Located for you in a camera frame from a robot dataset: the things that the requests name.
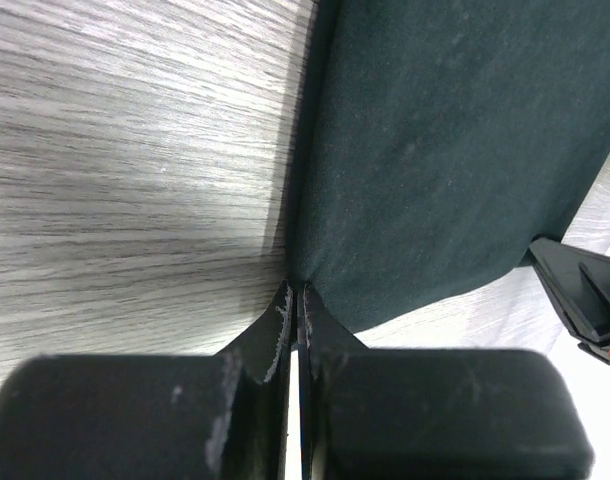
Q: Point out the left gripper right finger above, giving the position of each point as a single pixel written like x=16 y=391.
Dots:
x=373 y=413

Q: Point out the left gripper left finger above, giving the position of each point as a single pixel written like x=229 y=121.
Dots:
x=221 y=416

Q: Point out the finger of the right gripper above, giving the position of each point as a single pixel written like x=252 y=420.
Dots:
x=577 y=283

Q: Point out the black t-shirt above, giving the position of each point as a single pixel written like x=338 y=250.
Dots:
x=436 y=140

